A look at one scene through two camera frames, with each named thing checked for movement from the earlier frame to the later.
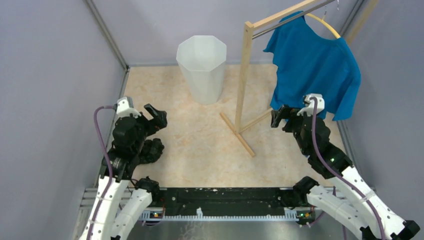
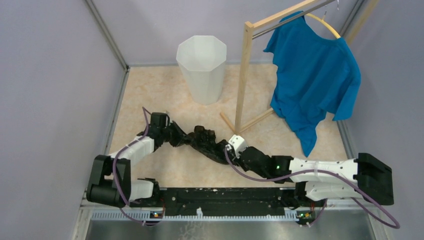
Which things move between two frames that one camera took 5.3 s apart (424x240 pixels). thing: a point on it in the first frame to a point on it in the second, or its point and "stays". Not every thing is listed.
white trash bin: (202, 60) stays
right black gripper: (285, 112) to (239, 162)
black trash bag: (151, 151) to (203, 141)
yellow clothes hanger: (322, 20) stays
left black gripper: (160, 120) to (168, 125)
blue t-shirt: (306, 62) stays
